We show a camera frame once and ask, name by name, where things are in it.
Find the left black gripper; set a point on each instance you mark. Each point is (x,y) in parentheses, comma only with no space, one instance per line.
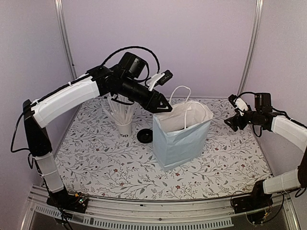
(153,108)

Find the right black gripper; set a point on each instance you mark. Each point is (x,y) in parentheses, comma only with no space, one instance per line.
(233,120)

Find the light blue paper bag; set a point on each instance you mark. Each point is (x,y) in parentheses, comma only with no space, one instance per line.
(179,136)

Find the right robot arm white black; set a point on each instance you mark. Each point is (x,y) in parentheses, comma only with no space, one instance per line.
(290,135)

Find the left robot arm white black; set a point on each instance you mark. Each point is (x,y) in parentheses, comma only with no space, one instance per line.
(132,72)

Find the spare black plastic lids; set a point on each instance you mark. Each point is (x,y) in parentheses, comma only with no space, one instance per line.
(145,136)

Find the bundle of white wrapped straws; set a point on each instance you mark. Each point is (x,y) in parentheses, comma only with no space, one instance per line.
(119,112)

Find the white cup holding straws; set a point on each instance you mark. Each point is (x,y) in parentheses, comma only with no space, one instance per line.
(125,130)

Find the floral patterned table mat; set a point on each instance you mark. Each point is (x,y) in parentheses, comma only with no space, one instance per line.
(96,160)

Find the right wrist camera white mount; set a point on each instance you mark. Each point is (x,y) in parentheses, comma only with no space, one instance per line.
(239,104)

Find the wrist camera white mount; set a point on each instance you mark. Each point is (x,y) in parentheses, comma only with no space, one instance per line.
(239,104)
(158,79)

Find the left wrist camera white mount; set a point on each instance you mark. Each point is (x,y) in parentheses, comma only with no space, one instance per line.
(158,79)

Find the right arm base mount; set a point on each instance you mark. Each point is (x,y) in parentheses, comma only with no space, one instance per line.
(257,203)

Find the aluminium front rail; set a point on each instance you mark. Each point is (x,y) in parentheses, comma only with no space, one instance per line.
(103,213)

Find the right aluminium frame post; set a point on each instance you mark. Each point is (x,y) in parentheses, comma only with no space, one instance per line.
(252,44)

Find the aluminium frame post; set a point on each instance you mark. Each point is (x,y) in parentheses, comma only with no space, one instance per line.
(252,44)
(64,36)

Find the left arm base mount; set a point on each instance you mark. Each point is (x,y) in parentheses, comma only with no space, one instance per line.
(62,199)

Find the left aluminium frame post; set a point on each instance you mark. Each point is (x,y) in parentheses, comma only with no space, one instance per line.
(64,36)

